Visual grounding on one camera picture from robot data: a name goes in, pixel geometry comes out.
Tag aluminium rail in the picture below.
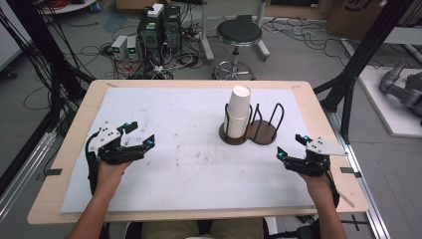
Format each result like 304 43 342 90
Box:
323 109 393 239
0 128 58 221

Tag person's right hand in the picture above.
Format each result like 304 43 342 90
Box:
298 170 334 201

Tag person's left hand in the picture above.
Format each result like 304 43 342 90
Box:
95 158 133 199

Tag white floor board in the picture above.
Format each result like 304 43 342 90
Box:
357 65 422 139

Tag white stand leg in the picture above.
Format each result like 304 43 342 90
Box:
254 0 272 62
198 0 216 65

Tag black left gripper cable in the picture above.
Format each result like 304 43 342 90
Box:
85 129 102 197

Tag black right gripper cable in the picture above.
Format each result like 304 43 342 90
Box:
325 169 341 209

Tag brown wire cup holder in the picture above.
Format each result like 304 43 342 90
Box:
218 102 286 146

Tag black round stool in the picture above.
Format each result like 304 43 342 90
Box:
211 17 264 81

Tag wooden table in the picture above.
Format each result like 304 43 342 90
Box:
27 79 370 226

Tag white paper cup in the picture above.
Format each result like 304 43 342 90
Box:
223 112 251 139
228 85 252 120

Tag grey power supply unit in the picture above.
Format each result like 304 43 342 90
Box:
109 35 129 62
125 35 141 62

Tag white table mat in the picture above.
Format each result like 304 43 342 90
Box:
59 87 317 214

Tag white box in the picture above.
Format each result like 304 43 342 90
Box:
146 2 165 19

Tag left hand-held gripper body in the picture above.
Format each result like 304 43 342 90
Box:
89 121 147 166

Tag tangle of floor cables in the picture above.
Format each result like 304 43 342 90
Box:
79 19 213 81

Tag black tape strip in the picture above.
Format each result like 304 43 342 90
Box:
339 166 362 179
35 167 64 182

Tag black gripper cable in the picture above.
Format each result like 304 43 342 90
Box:
325 169 341 209
85 129 102 197

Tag black computer tower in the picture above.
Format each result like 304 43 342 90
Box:
136 13 165 67
161 5 183 55

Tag person's khaki trousers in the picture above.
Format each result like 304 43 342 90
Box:
141 216 265 239

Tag cardboard box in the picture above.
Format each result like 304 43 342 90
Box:
325 0 422 42

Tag black frame post with cables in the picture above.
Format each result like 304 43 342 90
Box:
0 0 96 137

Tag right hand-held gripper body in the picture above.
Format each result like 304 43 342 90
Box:
284 136 348 177

